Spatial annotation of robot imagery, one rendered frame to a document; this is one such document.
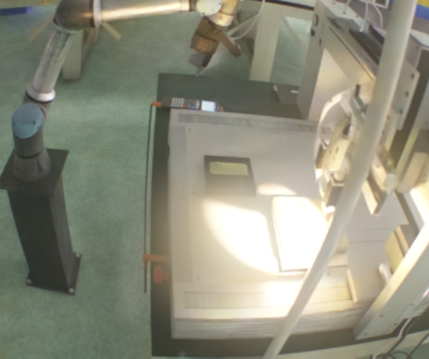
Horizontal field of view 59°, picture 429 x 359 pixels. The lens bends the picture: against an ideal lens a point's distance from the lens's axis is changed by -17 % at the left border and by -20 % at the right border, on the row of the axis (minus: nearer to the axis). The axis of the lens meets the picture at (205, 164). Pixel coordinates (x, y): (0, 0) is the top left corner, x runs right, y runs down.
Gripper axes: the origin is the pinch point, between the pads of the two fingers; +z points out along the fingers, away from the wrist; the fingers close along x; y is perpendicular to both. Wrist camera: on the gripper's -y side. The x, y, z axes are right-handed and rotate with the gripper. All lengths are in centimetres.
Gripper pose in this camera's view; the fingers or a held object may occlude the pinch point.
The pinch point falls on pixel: (198, 73)
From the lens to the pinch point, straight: 149.7
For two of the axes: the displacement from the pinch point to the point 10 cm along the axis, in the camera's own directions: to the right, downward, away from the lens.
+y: -9.3, -3.2, -2.0
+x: -0.4, 6.2, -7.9
